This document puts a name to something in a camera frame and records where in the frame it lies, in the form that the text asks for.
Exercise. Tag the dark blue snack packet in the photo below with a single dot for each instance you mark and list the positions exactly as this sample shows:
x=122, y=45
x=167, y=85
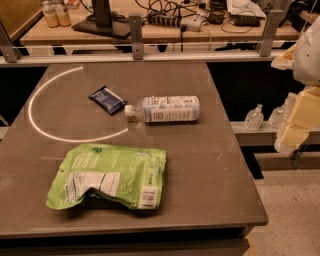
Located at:
x=108, y=100

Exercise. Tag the clear sanitizer bottle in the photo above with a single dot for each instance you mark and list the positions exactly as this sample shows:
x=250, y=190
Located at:
x=276, y=117
x=254, y=118

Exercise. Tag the green snack bag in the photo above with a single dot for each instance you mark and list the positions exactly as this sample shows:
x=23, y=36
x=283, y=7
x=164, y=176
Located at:
x=133, y=177

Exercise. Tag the clear sanitizer bottle right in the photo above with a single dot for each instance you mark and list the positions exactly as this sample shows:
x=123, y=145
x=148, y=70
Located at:
x=276, y=117

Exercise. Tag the black monitor stand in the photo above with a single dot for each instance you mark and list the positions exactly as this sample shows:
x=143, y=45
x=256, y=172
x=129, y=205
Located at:
x=104, y=25

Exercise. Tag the white paper sheet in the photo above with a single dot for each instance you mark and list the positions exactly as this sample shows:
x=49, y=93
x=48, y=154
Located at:
x=244, y=7

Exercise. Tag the wooden desk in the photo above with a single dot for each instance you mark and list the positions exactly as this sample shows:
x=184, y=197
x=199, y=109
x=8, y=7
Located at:
x=208, y=37

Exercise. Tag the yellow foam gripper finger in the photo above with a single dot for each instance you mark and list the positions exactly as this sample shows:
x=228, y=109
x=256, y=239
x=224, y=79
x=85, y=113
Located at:
x=301, y=117
x=284, y=61

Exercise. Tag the white power adapter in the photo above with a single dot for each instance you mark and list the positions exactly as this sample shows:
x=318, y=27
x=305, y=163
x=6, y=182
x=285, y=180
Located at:
x=192, y=23

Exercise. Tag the black power strip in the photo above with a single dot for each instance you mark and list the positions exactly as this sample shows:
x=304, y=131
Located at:
x=164, y=20

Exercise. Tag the grey metal rail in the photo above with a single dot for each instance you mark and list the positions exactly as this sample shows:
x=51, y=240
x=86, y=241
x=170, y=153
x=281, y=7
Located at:
x=265, y=49

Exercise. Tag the black adapter box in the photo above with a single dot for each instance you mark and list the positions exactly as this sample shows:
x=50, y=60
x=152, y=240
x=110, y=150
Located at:
x=250, y=21

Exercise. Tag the blue plastic bottle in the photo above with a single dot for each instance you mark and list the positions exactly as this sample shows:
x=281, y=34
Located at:
x=159, y=109

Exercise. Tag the clear sanitizer bottle left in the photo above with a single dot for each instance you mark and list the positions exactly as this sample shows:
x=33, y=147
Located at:
x=254, y=118

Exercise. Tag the black mesh cup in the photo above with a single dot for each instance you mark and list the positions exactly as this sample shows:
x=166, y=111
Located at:
x=216, y=17

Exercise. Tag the white label jar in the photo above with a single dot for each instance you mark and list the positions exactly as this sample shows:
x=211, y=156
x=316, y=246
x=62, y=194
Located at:
x=49, y=13
x=62, y=13

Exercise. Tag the right white label jar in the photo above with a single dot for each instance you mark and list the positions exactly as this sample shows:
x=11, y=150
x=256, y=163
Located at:
x=62, y=13

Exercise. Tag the left white label jar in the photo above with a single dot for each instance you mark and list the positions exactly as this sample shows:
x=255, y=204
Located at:
x=49, y=13

